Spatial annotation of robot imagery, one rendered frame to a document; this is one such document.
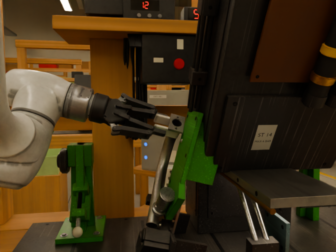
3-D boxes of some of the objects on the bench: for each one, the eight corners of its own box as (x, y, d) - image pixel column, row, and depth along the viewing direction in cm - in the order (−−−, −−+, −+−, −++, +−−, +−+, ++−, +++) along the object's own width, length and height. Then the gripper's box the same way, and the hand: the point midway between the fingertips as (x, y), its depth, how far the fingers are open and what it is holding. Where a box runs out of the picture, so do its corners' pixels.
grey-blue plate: (290, 285, 63) (292, 223, 62) (281, 286, 63) (284, 223, 62) (268, 261, 73) (270, 206, 71) (261, 261, 72) (262, 207, 71)
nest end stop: (163, 258, 70) (169, 249, 67) (138, 253, 69) (143, 245, 66) (163, 252, 71) (169, 244, 68) (139, 248, 70) (144, 240, 67)
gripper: (83, 120, 67) (181, 145, 71) (100, 75, 77) (185, 99, 81) (81, 139, 72) (172, 161, 76) (97, 94, 82) (176, 116, 86)
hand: (166, 126), depth 78 cm, fingers closed on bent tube, 3 cm apart
